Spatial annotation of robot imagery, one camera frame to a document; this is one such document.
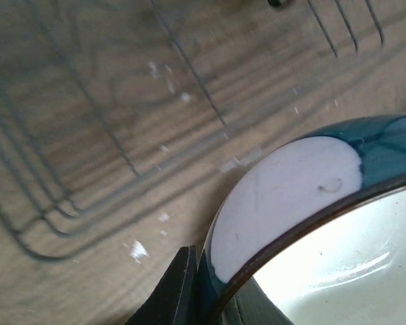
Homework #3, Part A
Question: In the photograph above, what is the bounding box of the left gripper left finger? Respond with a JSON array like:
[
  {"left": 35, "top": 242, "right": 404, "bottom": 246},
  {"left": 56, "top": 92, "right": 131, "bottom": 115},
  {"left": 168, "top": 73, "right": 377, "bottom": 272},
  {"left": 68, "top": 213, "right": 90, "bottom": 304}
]
[{"left": 126, "top": 246, "right": 198, "bottom": 325}]

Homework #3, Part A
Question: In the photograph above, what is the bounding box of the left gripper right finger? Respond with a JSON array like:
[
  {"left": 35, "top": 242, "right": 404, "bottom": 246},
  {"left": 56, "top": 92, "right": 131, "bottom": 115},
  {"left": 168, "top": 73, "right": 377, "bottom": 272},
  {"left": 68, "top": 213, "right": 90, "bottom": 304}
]
[{"left": 221, "top": 277, "right": 291, "bottom": 325}]

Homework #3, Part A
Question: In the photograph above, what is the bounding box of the white ceramic bowl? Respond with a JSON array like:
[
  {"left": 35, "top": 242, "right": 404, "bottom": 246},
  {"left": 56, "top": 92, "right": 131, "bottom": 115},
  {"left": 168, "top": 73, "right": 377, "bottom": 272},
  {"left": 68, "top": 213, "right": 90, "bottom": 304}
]
[{"left": 197, "top": 115, "right": 406, "bottom": 324}]

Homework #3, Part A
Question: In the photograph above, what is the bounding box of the dark wire dish rack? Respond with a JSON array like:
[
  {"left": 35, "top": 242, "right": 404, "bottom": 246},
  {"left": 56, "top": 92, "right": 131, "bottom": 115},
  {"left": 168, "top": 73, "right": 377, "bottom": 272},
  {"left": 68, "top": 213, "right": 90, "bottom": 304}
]
[{"left": 0, "top": 1, "right": 406, "bottom": 263}]

